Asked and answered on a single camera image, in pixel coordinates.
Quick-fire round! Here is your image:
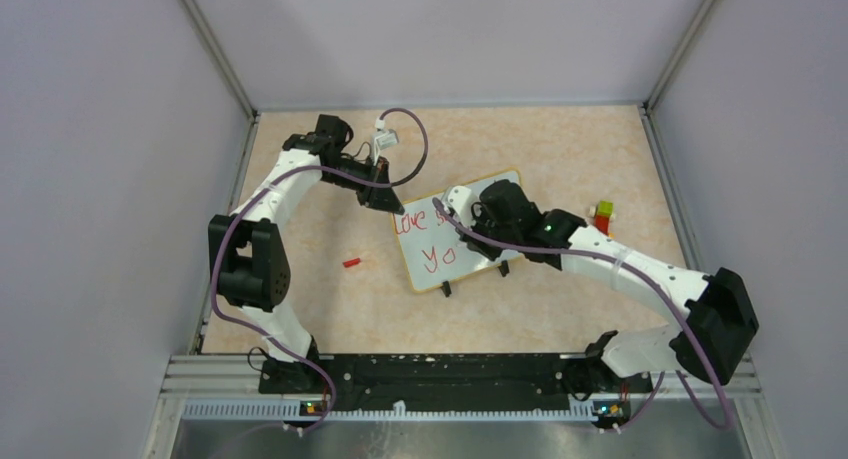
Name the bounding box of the aluminium frame rail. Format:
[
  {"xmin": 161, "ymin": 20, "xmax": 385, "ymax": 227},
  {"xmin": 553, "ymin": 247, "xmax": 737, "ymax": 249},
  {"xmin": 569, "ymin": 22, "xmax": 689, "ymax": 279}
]
[{"xmin": 142, "ymin": 353, "xmax": 776, "ymax": 459}]

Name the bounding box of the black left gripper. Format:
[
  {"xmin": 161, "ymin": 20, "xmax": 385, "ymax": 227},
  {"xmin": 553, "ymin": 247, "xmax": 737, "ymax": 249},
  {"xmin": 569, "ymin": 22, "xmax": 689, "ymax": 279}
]
[{"xmin": 324, "ymin": 154, "xmax": 404, "ymax": 214}]

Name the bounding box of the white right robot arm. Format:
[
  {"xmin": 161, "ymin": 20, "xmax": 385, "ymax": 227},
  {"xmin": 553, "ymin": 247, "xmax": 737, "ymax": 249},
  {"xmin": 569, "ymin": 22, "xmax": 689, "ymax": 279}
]
[{"xmin": 440, "ymin": 180, "xmax": 759, "ymax": 391}]

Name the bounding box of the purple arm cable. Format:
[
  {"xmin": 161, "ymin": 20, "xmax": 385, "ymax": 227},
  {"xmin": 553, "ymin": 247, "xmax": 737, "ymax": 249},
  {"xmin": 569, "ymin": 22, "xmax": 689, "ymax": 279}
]
[
  {"xmin": 209, "ymin": 107, "xmax": 430, "ymax": 437},
  {"xmin": 431, "ymin": 197, "xmax": 737, "ymax": 432}
]

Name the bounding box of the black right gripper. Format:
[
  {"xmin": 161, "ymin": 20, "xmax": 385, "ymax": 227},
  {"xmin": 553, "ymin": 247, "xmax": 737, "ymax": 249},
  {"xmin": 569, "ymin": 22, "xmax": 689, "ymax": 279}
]
[{"xmin": 456, "ymin": 203, "xmax": 520, "ymax": 262}]

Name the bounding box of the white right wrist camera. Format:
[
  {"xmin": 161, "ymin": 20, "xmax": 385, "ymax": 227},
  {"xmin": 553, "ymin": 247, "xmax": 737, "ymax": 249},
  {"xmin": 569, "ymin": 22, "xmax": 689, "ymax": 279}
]
[{"xmin": 432, "ymin": 185, "xmax": 478, "ymax": 228}]

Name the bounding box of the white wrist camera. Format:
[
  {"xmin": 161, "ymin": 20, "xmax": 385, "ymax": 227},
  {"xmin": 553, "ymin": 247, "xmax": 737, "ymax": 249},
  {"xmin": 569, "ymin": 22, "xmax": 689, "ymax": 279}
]
[
  {"xmin": 432, "ymin": 185, "xmax": 478, "ymax": 228},
  {"xmin": 370, "ymin": 117, "xmax": 399, "ymax": 163}
]

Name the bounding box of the yellow framed whiteboard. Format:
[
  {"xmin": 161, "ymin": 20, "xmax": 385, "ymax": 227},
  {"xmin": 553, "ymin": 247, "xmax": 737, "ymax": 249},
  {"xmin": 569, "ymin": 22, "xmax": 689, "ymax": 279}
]
[{"xmin": 391, "ymin": 190, "xmax": 521, "ymax": 294}]

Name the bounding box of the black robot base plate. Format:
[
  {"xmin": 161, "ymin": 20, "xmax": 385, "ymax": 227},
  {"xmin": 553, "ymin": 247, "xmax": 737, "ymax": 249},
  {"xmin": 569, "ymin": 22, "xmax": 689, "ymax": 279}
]
[{"xmin": 258, "ymin": 353, "xmax": 653, "ymax": 412}]

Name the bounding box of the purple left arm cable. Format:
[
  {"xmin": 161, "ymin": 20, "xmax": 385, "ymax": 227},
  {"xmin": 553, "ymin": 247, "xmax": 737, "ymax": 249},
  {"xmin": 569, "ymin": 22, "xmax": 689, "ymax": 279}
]
[{"xmin": 209, "ymin": 107, "xmax": 430, "ymax": 437}]

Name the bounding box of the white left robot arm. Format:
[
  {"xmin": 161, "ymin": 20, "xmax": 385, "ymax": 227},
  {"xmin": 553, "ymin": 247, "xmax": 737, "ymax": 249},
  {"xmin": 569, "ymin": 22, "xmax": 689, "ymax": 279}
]
[{"xmin": 208, "ymin": 114, "xmax": 405, "ymax": 393}]

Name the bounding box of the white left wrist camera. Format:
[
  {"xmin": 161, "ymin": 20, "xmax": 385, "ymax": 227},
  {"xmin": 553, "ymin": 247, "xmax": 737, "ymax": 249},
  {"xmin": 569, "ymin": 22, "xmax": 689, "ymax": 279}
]
[{"xmin": 370, "ymin": 117, "xmax": 399, "ymax": 163}]

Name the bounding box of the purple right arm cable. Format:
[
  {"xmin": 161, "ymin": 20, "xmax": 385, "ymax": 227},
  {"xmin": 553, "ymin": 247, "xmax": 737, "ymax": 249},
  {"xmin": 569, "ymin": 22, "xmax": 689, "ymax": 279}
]
[{"xmin": 431, "ymin": 197, "xmax": 737, "ymax": 432}]

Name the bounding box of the red green lego car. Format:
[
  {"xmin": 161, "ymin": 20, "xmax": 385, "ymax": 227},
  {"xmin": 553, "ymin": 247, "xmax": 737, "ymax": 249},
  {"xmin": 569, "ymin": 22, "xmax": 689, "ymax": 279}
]
[{"xmin": 588, "ymin": 200, "xmax": 616, "ymax": 237}]

